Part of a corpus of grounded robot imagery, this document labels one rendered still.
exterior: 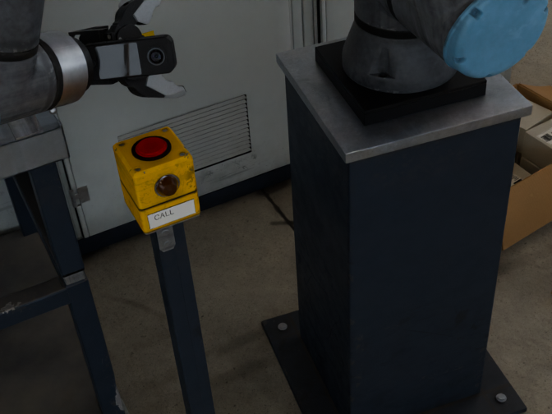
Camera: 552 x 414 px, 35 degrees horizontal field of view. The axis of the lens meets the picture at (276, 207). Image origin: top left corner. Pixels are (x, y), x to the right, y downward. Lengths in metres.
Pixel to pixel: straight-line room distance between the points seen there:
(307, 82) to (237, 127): 0.81
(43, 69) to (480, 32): 0.55
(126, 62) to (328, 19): 1.20
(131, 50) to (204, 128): 1.14
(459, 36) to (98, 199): 1.28
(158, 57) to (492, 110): 0.57
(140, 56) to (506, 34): 0.47
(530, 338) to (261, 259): 0.68
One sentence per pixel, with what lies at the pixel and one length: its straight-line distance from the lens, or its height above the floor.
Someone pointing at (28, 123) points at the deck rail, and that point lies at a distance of 1.31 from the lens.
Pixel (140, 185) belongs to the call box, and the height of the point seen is 0.88.
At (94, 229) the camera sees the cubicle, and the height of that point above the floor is 0.08.
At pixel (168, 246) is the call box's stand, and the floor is 0.75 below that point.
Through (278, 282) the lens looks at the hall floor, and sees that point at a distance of 2.19.
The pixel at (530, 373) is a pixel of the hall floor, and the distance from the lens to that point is 2.04.
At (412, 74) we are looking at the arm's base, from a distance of 1.40.
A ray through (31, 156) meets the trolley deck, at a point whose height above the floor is 0.81.
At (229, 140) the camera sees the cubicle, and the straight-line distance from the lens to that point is 2.30.
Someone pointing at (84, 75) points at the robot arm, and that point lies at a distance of 1.09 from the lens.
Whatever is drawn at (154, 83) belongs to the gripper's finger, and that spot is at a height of 0.92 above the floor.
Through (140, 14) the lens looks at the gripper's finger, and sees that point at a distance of 1.20.
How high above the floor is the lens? 1.56
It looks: 41 degrees down
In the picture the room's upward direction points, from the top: 4 degrees counter-clockwise
